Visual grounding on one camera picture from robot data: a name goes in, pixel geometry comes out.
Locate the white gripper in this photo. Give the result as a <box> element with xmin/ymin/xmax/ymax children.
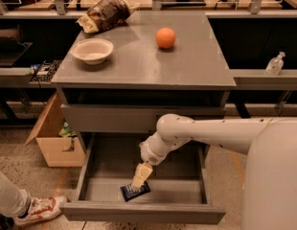
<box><xmin>131</xmin><ymin>132</ymin><xmax>184</xmax><ymax>189</ymax></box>

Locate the dark blue rxbar wrapper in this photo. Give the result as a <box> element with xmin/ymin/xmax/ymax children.
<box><xmin>120</xmin><ymin>182</ymin><xmax>150</xmax><ymax>202</ymax></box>

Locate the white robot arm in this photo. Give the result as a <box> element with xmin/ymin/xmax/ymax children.
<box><xmin>132</xmin><ymin>114</ymin><xmax>297</xmax><ymax>230</ymax></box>

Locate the open grey middle drawer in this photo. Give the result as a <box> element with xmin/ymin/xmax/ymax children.
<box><xmin>61</xmin><ymin>134</ymin><xmax>225</xmax><ymax>224</ymax></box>

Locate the closed grey top drawer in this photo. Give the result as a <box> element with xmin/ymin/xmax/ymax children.
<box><xmin>61</xmin><ymin>104</ymin><xmax>225</xmax><ymax>133</ymax></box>

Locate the grey drawer cabinet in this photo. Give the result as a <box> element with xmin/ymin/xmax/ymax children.
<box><xmin>51</xmin><ymin>11</ymin><xmax>237</xmax><ymax>160</ymax></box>

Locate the cardboard box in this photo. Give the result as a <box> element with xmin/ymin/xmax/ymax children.
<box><xmin>25</xmin><ymin>93</ymin><xmax>85</xmax><ymax>167</ymax></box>

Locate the green snack bag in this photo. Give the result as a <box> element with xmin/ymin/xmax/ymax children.
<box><xmin>58</xmin><ymin>122</ymin><xmax>77</xmax><ymax>137</ymax></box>

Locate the white red sneaker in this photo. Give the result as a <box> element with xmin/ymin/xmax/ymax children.
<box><xmin>13</xmin><ymin>195</ymin><xmax>68</xmax><ymax>226</ymax></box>

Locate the white paper bowl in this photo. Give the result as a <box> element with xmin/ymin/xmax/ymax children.
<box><xmin>71</xmin><ymin>38</ymin><xmax>114</xmax><ymax>65</ymax></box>

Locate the white trouser leg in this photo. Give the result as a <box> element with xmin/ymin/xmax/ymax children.
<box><xmin>0</xmin><ymin>171</ymin><xmax>31</xmax><ymax>218</ymax></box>

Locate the orange fruit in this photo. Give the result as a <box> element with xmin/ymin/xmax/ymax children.
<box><xmin>156</xmin><ymin>28</ymin><xmax>176</xmax><ymax>50</ymax></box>

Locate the patterned black white tray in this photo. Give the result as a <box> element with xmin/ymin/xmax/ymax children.
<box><xmin>31</xmin><ymin>60</ymin><xmax>61</xmax><ymax>82</ymax></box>

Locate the brown chip bag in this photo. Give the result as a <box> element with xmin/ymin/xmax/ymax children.
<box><xmin>77</xmin><ymin>0</ymin><xmax>140</xmax><ymax>34</ymax></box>

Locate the clear sanitizer bottle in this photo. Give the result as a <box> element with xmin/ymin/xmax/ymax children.
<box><xmin>265</xmin><ymin>52</ymin><xmax>286</xmax><ymax>76</ymax></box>

